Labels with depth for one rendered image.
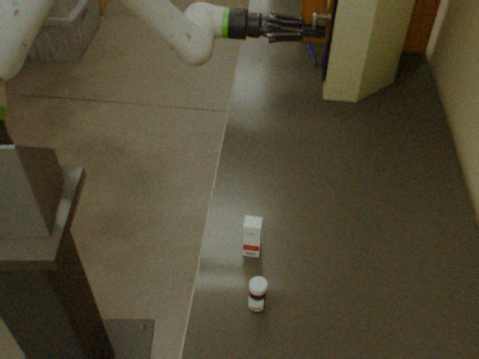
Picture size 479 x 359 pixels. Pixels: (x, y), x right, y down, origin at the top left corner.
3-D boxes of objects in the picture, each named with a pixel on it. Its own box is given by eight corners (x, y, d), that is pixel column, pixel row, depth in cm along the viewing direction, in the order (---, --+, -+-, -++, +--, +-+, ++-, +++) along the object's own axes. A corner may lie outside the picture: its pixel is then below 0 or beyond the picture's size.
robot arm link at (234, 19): (231, 28, 161) (227, 47, 156) (230, -4, 152) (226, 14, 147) (250, 30, 162) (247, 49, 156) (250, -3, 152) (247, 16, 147)
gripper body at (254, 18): (246, 22, 149) (278, 25, 149) (249, 6, 154) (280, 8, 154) (246, 43, 155) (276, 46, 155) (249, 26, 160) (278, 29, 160)
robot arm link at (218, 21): (184, -8, 153) (187, 24, 162) (178, 16, 145) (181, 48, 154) (231, -4, 153) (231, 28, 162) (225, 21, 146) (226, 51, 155)
